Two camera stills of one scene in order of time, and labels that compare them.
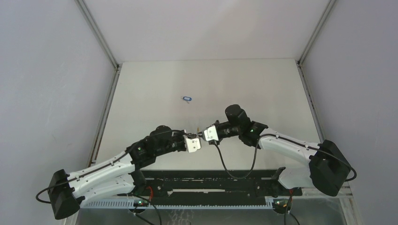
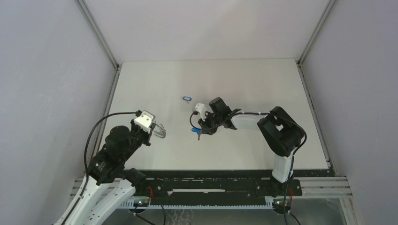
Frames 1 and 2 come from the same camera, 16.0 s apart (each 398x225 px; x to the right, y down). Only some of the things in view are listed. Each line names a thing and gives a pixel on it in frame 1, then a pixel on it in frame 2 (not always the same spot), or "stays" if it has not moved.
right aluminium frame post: [323, 19] stays
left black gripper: [181, 136] -> [148, 135]
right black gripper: [219, 140] -> [205, 127]
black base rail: [213, 187] stays
